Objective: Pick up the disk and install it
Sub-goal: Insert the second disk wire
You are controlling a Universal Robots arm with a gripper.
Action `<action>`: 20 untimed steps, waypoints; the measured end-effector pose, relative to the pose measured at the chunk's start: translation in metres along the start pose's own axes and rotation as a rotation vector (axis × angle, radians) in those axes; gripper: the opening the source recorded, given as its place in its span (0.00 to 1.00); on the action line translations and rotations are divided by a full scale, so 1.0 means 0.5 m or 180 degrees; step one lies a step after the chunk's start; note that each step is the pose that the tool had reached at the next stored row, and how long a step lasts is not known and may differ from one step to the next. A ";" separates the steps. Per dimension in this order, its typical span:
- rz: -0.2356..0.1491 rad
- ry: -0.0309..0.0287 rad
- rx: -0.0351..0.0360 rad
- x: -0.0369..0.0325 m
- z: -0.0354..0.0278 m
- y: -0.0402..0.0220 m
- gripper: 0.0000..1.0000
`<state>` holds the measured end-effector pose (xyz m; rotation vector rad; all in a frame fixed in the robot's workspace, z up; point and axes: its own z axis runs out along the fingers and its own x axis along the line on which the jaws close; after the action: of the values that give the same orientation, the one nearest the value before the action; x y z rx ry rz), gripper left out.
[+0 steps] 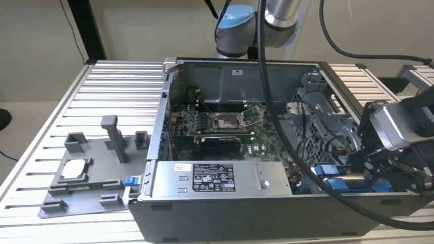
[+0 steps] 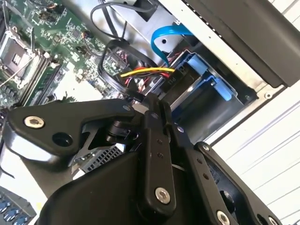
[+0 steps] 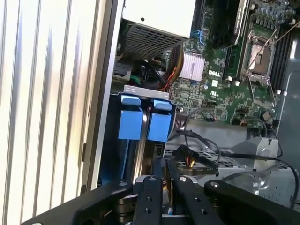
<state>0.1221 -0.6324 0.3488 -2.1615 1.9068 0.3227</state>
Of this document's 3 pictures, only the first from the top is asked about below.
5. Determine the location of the hard disk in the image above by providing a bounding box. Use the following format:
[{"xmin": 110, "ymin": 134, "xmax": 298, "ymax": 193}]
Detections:
[{"xmin": 314, "ymin": 164, "xmax": 354, "ymax": 180}]

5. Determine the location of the empty blue disk carrier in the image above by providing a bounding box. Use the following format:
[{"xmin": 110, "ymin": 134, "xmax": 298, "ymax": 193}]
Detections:
[{"xmin": 322, "ymin": 178, "xmax": 394, "ymax": 194}]

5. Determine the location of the metal disk bay cage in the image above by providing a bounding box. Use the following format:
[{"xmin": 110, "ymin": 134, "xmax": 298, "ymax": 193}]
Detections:
[{"xmin": 277, "ymin": 72, "xmax": 366, "ymax": 166}]

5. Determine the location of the green motherboard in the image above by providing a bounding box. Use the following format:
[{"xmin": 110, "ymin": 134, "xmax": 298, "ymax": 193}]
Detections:
[{"xmin": 168, "ymin": 101, "xmax": 289, "ymax": 163}]

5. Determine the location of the metal socket cover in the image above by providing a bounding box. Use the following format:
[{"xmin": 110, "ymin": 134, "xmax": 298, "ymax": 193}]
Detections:
[{"xmin": 242, "ymin": 105, "xmax": 270, "ymax": 120}]

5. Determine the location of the dark grey PC case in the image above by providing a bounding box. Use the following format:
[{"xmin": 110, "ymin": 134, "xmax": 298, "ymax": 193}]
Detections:
[{"xmin": 128, "ymin": 57, "xmax": 425, "ymax": 242}]

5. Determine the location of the black graphics card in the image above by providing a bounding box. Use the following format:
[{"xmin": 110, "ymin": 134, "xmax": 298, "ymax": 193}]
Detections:
[{"xmin": 171, "ymin": 134, "xmax": 254, "ymax": 154}]

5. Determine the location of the CPU socket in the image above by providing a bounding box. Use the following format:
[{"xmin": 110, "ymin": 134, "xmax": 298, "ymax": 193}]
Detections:
[{"xmin": 208, "ymin": 111, "xmax": 247, "ymax": 132}]

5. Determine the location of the silver power supply unit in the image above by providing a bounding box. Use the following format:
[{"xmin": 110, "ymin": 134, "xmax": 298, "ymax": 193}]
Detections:
[{"xmin": 150, "ymin": 160, "xmax": 294, "ymax": 198}]

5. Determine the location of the grey parts rack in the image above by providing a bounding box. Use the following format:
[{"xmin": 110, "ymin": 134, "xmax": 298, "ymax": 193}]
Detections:
[{"xmin": 39, "ymin": 114, "xmax": 152, "ymax": 220}]

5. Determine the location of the green RAM stick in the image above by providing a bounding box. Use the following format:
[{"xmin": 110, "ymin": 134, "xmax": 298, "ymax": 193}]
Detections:
[{"xmin": 66, "ymin": 180, "xmax": 115, "ymax": 191}]

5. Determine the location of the silver CPU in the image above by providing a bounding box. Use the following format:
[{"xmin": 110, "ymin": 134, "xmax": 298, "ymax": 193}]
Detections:
[{"xmin": 60, "ymin": 161, "xmax": 90, "ymax": 179}]

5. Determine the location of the black round object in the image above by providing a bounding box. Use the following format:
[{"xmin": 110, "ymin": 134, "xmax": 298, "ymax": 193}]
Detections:
[{"xmin": 0, "ymin": 108, "xmax": 13, "ymax": 132}]

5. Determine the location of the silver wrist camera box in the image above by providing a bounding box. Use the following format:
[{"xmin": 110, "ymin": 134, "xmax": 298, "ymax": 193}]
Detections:
[{"xmin": 369, "ymin": 101, "xmax": 426, "ymax": 153}]

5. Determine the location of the red and black wire bundle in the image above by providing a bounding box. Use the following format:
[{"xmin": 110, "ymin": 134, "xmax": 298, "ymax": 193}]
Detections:
[{"xmin": 285, "ymin": 165, "xmax": 306, "ymax": 189}]

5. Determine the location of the aluminium profile rail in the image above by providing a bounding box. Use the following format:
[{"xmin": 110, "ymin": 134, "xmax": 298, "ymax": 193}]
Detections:
[{"xmin": 395, "ymin": 65, "xmax": 434, "ymax": 89}]

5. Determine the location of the thick black arm hose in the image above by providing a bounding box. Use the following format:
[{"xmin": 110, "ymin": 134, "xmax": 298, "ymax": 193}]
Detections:
[{"xmin": 255, "ymin": 0, "xmax": 434, "ymax": 231}]

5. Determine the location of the wire locking lever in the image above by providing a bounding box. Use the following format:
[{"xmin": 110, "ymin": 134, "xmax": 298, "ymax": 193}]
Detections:
[{"xmin": 198, "ymin": 98, "xmax": 215, "ymax": 114}]

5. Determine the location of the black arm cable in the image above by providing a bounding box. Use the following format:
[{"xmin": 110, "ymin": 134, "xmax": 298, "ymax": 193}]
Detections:
[{"xmin": 319, "ymin": 0, "xmax": 434, "ymax": 64}]

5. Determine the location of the black upright post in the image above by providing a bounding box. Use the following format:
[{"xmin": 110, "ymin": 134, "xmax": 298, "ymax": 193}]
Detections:
[{"xmin": 67, "ymin": 0, "xmax": 107, "ymax": 61}]

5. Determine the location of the thin black wall cable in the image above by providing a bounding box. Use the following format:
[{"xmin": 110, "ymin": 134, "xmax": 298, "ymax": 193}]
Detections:
[{"xmin": 59, "ymin": 0, "xmax": 88, "ymax": 65}]

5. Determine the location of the thin black floor cable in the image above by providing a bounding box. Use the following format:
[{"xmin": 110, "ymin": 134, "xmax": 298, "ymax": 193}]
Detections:
[{"xmin": 0, "ymin": 149, "xmax": 19, "ymax": 162}]

